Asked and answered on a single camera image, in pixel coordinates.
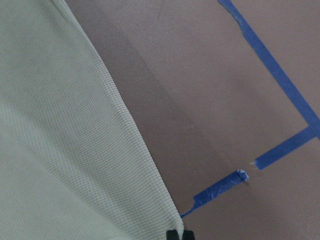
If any olive green long-sleeve shirt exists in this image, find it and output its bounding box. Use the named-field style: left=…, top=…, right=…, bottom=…
left=0, top=0, right=184, bottom=240

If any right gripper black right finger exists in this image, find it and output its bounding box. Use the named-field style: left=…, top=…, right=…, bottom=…
left=182, top=230, right=195, bottom=240

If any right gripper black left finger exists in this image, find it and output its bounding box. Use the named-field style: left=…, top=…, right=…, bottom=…
left=166, top=230, right=179, bottom=240

